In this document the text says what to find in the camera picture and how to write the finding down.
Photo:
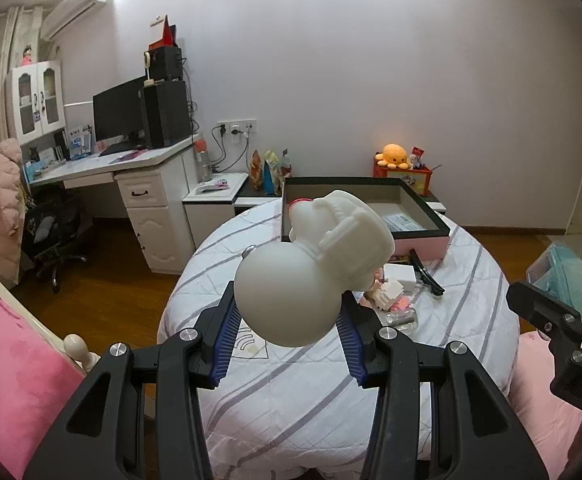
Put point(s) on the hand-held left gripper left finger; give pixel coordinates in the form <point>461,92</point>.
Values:
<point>223,340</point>

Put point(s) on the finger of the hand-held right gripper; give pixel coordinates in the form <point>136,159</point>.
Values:
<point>546,312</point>

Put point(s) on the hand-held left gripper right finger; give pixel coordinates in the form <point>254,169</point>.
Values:
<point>351,345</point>

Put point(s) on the teal round container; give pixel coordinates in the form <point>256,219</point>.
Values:
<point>566,277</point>

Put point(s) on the pink box with black rim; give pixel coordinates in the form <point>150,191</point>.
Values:
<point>416,210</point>

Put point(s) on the clear small jar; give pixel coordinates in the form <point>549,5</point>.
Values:
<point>402,320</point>

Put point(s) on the pink white plush toy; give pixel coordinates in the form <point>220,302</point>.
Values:
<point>388,296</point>

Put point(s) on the small white box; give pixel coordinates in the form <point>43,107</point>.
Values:
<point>401,276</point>

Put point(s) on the striped white tablecloth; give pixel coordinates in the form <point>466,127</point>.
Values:
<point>291,410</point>

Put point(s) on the white nightstand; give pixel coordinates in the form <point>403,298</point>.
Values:
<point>211,210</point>

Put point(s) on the clear plastic package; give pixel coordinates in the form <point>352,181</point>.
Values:
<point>401,221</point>

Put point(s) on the cream bedpost knob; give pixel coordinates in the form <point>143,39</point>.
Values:
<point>78,347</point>

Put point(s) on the white desk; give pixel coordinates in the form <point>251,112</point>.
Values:
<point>146,195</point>

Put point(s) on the snack bags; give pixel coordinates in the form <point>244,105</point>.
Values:
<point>268,172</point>

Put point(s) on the red printed box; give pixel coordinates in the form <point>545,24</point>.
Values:
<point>411,177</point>

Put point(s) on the thermos bottle with orange lid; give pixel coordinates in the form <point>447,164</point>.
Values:
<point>203,162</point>

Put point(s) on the orange octopus plush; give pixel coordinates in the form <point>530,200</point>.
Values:
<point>393,155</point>

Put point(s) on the black office chair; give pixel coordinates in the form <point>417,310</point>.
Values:
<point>53,230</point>

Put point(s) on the pink fluffy blanket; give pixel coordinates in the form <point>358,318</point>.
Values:
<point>11,370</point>

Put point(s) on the black keyboard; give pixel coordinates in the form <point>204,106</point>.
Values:
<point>121,148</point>

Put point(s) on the black computer tower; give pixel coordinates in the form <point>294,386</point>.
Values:
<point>167,115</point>

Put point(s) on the black computer monitor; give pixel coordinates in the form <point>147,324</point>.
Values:
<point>118,110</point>

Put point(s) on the pink puffer coat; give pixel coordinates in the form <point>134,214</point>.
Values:
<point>1,210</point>

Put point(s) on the black speaker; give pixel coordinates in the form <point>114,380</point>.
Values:
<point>167,62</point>

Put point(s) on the white glass-door cabinet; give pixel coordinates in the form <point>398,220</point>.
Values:
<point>36,102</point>

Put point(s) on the red paper bag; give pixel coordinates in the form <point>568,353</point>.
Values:
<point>165,32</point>

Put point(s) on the small doll figure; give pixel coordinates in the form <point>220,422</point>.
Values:
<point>27,55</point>

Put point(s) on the white air conditioner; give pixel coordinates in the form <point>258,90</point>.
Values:
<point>73,10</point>

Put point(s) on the white wall power outlet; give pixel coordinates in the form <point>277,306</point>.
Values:
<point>236,126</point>

